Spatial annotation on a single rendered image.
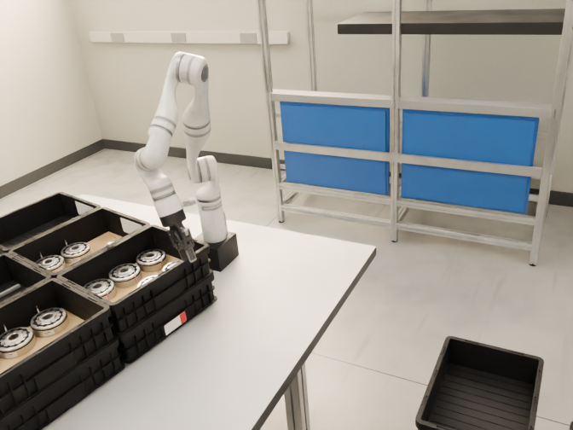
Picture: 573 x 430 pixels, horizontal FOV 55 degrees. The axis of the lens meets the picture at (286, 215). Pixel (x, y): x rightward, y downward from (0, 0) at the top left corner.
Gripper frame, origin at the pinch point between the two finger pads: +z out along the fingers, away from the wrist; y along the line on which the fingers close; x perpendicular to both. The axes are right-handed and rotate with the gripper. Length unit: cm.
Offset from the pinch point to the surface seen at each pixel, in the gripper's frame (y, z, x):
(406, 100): -73, -13, 177
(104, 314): -0.4, 5.0, -28.4
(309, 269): -15, 27, 47
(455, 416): 41, 71, 46
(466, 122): -48, 8, 190
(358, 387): -37, 95, 63
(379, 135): -94, 2, 168
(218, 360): 4.5, 32.1, -4.4
